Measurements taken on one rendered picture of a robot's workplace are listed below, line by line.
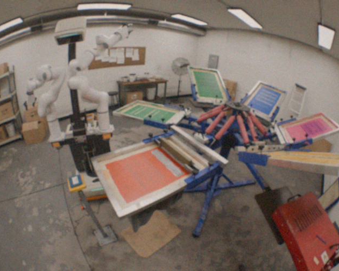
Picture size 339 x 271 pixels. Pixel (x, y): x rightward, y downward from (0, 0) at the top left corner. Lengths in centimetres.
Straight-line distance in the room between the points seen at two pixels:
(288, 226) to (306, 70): 431
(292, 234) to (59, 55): 497
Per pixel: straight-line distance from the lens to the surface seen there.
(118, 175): 114
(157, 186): 105
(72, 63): 103
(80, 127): 132
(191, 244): 189
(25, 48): 474
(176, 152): 119
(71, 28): 106
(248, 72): 527
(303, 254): 98
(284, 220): 98
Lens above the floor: 175
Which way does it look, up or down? 30 degrees down
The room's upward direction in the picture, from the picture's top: 5 degrees clockwise
